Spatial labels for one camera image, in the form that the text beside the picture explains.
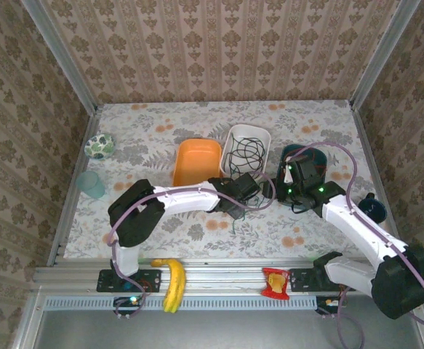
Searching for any white plastic bin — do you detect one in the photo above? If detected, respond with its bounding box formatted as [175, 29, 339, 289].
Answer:
[220, 124, 273, 179]

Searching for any green leaf patterned bowl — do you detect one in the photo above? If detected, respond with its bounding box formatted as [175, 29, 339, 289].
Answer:
[84, 133, 116, 161]

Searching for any thin green cable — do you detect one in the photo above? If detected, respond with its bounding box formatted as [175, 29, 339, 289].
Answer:
[229, 194, 271, 236]

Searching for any orange plastic bin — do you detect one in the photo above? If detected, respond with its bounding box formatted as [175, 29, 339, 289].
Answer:
[172, 138, 223, 187]

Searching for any yellow banana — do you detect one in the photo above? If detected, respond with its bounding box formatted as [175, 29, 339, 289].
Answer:
[151, 257, 187, 314]

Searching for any floral tablecloth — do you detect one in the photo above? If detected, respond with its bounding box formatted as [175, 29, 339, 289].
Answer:
[64, 100, 385, 260]

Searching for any dark blue cup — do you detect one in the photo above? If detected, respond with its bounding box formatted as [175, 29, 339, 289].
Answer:
[356, 192, 389, 223]

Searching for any aluminium frame rail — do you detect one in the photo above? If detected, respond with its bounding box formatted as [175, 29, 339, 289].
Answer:
[33, 257, 394, 292]

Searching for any red snack packet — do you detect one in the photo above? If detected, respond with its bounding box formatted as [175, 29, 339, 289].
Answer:
[261, 267, 292, 301]

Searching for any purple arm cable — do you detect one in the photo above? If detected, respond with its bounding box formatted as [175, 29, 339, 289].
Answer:
[108, 172, 276, 321]
[287, 141, 424, 349]

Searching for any small black controller board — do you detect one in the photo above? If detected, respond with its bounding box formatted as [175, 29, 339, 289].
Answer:
[113, 296, 144, 316]
[315, 296, 343, 316]

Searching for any grey slotted cable duct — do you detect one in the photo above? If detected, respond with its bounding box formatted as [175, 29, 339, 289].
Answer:
[42, 294, 320, 312]

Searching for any thin black cable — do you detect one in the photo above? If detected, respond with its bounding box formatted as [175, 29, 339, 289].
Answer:
[225, 134, 266, 175]

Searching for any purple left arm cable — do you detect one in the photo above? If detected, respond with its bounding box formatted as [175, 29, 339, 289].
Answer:
[108, 172, 276, 321]

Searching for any dark teal plastic bin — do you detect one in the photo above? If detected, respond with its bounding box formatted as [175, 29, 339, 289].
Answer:
[276, 143, 329, 208]

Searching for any aluminium frame post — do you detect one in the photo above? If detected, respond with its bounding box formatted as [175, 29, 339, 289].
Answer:
[20, 0, 100, 113]
[349, 0, 422, 106]

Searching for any translucent teal cup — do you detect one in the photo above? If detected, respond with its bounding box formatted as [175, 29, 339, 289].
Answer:
[75, 170, 107, 200]

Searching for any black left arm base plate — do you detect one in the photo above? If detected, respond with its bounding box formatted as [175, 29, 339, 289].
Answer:
[95, 268, 162, 294]

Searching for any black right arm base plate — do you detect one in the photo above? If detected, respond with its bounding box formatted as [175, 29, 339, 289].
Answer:
[287, 268, 358, 294]

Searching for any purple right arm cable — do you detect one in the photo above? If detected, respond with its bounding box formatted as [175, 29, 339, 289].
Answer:
[287, 141, 424, 349]

